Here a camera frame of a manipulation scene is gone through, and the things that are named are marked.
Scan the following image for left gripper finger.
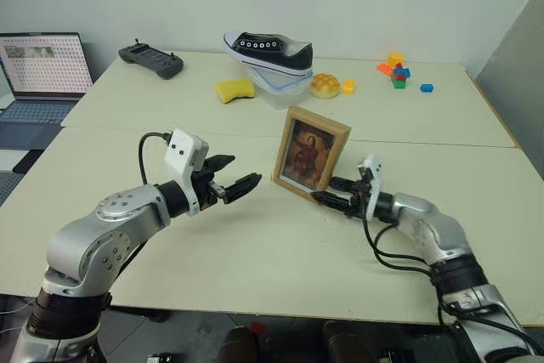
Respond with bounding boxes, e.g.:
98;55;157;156
204;153;236;174
220;172;264;206

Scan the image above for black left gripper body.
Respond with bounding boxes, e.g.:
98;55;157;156
190;158;227;212

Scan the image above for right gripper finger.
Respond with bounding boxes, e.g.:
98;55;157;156
309;190;354;212
329;176;362;193

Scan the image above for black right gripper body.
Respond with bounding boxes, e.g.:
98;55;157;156
344;175;371;219

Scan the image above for wooden picture frame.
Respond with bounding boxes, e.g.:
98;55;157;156
271;105;353;202

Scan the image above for yellow sponge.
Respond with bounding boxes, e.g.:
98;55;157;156
214;77;257;106

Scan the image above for clear plastic container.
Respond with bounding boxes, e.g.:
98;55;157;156
243;63;316;111

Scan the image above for golden bread bun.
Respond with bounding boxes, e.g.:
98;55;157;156
309;72;342;100

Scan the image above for black and white sneaker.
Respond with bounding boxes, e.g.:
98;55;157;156
221;31;315;80

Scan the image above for grey handheld controller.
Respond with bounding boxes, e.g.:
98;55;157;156
117;38;185;82

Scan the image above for grey leaning panel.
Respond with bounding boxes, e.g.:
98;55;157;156
473;0;544;152

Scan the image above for open grey laptop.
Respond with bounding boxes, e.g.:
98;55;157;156
0;31;95;150

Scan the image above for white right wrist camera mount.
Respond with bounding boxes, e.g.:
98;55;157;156
356;153;386;222

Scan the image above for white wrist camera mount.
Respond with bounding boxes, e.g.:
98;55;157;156
163;128;211;217
356;153;386;222

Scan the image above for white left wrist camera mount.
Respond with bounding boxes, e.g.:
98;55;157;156
163;128;211;217

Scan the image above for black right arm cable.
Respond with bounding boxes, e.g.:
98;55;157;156
360;212;452;326

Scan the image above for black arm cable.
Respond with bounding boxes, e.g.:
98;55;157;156
138;130;173;186
360;212;452;326

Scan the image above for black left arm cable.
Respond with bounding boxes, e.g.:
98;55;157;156
138;130;173;186

